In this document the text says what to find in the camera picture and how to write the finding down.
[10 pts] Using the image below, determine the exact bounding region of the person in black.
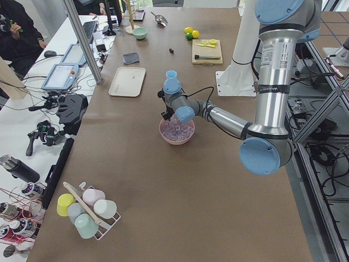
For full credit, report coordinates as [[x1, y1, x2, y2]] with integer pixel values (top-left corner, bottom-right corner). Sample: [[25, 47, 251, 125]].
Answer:
[[1, 1, 46, 76]]

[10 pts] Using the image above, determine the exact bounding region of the light blue plastic cup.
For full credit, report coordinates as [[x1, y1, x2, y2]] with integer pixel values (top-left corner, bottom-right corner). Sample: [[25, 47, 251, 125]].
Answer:
[[165, 70, 177, 80]]

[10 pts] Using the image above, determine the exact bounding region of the mint green bowl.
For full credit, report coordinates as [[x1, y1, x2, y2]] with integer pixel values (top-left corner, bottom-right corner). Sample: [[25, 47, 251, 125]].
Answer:
[[133, 27, 148, 40]]

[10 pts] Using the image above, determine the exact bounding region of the grey folded cloth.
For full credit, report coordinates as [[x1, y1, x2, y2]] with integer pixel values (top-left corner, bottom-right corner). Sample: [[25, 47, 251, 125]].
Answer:
[[122, 52, 140, 64]]

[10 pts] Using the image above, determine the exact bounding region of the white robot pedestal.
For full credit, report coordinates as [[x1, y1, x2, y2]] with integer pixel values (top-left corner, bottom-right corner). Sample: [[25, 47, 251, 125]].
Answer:
[[216, 1, 260, 97]]

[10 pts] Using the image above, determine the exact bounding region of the black thermos bottle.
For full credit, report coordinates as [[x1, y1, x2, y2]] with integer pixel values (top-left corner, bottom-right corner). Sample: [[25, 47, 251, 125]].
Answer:
[[1, 154, 40, 183]]

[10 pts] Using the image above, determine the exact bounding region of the black keyboard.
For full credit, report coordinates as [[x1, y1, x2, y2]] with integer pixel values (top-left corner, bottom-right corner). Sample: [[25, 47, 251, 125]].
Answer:
[[82, 21, 98, 44]]

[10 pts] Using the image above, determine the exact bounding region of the wooden cutting board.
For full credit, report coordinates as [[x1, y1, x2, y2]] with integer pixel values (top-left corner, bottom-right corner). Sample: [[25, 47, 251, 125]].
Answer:
[[192, 39, 223, 65]]

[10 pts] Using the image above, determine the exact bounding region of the wooden glass stand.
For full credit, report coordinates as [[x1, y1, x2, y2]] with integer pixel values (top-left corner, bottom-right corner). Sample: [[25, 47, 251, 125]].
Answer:
[[123, 0, 140, 35]]

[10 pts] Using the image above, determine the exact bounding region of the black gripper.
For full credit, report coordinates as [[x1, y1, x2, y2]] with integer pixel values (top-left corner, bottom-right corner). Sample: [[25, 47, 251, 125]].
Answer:
[[161, 103, 175, 117]]

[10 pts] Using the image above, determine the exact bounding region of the metal ice scoop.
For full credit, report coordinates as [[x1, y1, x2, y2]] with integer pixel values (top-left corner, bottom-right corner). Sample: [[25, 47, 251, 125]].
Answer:
[[151, 11, 168, 27]]

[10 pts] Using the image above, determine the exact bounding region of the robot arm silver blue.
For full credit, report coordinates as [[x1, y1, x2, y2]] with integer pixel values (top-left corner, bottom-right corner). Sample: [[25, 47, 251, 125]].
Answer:
[[158, 1, 322, 175]]

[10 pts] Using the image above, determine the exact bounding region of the yellow lemon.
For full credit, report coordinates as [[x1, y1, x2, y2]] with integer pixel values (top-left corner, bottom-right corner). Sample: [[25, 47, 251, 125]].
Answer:
[[183, 27, 194, 34], [191, 30, 200, 39]]

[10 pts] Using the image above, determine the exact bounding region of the green lime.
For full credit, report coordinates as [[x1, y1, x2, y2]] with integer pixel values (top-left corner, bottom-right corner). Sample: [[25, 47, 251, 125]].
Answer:
[[186, 33, 193, 41]]

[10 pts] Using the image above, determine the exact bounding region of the blue teach pendant far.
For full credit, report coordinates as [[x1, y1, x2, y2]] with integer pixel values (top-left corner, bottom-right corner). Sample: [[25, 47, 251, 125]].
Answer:
[[61, 44, 87, 67]]

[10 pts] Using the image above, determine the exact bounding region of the white cup rack with cups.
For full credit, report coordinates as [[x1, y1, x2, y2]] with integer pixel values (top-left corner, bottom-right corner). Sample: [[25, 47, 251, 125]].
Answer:
[[57, 182, 121, 240]]

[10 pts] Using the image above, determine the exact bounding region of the aluminium frame post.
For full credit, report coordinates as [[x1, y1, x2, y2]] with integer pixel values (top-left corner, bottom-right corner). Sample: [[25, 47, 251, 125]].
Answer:
[[63, 0, 103, 84]]

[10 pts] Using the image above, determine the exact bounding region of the pink bowl of ice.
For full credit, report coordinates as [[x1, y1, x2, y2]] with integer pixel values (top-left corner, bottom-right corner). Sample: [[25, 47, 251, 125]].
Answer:
[[159, 115, 195, 145]]

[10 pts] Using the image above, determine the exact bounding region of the copper wire bottle rack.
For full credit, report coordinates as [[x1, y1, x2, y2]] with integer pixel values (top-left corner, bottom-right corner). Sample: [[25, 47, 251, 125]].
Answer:
[[1, 183, 45, 245]]

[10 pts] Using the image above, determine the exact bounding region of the cream rabbit tray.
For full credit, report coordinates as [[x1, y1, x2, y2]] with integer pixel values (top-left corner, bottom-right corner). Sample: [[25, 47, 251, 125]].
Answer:
[[109, 67, 146, 97]]

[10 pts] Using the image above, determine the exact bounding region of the blue teach pendant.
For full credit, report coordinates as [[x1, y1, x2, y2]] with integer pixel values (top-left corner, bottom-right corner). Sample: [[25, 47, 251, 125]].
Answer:
[[41, 63, 79, 91], [61, 44, 87, 67]]

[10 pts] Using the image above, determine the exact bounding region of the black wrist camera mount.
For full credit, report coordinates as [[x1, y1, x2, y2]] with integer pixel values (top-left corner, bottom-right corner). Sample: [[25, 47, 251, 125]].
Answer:
[[157, 90, 165, 100]]

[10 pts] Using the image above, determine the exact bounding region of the blue teach pendant near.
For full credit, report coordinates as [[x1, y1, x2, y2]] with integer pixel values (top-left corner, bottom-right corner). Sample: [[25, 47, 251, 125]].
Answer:
[[41, 63, 79, 91]]

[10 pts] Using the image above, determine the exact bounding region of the yellow lemon upper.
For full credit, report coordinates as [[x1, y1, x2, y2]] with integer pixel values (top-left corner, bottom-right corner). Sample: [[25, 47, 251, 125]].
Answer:
[[183, 27, 194, 34]]

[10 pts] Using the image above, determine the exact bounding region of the yellow lemon lower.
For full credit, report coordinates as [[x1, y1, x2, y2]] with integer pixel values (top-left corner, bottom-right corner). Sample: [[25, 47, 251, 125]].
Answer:
[[191, 30, 200, 39]]

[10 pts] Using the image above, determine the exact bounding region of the yellow plastic knife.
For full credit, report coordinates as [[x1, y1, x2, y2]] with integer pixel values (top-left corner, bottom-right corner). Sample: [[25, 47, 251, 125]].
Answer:
[[195, 43, 216, 48]]

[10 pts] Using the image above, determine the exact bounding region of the lemon slice two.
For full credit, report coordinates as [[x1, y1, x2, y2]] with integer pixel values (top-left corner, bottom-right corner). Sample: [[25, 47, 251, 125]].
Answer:
[[209, 39, 217, 45]]

